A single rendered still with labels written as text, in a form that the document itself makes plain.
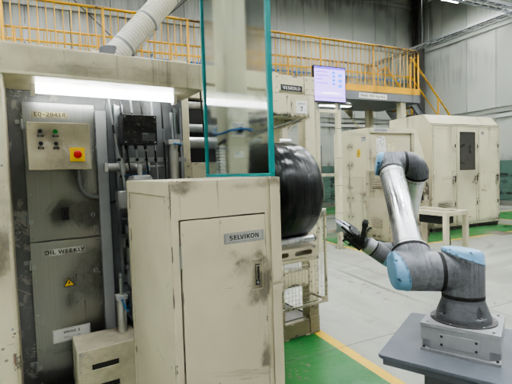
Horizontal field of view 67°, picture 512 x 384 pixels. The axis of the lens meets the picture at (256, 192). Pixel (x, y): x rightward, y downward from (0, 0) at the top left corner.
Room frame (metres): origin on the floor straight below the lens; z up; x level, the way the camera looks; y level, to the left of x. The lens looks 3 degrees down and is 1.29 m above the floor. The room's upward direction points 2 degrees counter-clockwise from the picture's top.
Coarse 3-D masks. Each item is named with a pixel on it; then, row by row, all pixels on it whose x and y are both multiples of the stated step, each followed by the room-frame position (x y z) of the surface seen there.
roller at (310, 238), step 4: (296, 236) 2.14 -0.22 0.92; (300, 236) 2.14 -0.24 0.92; (304, 236) 2.15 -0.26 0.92; (308, 236) 2.16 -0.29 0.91; (312, 236) 2.18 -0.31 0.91; (284, 240) 2.08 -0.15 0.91; (288, 240) 2.09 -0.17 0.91; (292, 240) 2.10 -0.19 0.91; (296, 240) 2.12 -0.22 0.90; (300, 240) 2.13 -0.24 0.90; (304, 240) 2.14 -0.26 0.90; (308, 240) 2.16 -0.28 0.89; (312, 240) 2.18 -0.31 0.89; (284, 244) 2.07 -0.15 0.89; (288, 244) 2.09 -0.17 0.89; (292, 244) 2.11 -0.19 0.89; (296, 244) 2.13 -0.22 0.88
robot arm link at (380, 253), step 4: (380, 244) 2.08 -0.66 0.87; (376, 248) 2.05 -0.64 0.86; (380, 248) 2.06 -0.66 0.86; (384, 248) 2.06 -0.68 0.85; (388, 248) 2.09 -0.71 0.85; (372, 252) 2.06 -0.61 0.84; (376, 252) 2.05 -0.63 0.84; (380, 252) 2.05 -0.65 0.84; (384, 252) 2.05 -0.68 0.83; (388, 252) 2.06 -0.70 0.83; (372, 256) 2.07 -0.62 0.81; (376, 256) 2.06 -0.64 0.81; (380, 256) 2.05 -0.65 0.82; (384, 256) 2.05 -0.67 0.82; (376, 260) 2.08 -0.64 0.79; (380, 260) 2.06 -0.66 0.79; (384, 260) 2.05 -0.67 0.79; (384, 264) 2.07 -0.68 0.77
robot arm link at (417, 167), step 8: (408, 152) 1.88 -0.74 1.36; (416, 160) 1.86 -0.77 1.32; (408, 168) 1.86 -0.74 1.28; (416, 168) 1.86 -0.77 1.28; (424, 168) 1.87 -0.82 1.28; (408, 176) 1.91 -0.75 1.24; (416, 176) 1.88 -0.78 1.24; (424, 176) 1.88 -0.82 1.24; (408, 184) 1.95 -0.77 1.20; (416, 184) 1.92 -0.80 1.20; (416, 192) 1.94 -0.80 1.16; (416, 200) 1.97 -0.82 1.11; (416, 208) 2.00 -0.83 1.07; (416, 216) 2.03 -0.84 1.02
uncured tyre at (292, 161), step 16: (288, 144) 2.19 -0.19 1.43; (288, 160) 2.02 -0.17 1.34; (304, 160) 2.08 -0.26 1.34; (288, 176) 1.98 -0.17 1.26; (304, 176) 2.02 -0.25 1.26; (320, 176) 2.08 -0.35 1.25; (288, 192) 1.97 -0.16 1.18; (304, 192) 2.00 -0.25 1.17; (320, 192) 2.05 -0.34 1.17; (288, 208) 1.98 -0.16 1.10; (304, 208) 2.01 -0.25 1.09; (320, 208) 2.08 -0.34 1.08; (288, 224) 2.01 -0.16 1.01; (304, 224) 2.07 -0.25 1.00
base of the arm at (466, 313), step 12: (444, 300) 1.45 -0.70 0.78; (456, 300) 1.41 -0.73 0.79; (468, 300) 1.39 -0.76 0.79; (480, 300) 1.39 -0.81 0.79; (444, 312) 1.45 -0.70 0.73; (456, 312) 1.40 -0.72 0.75; (468, 312) 1.38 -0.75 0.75; (480, 312) 1.38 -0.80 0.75; (456, 324) 1.39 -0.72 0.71; (468, 324) 1.37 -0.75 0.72; (480, 324) 1.36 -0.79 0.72
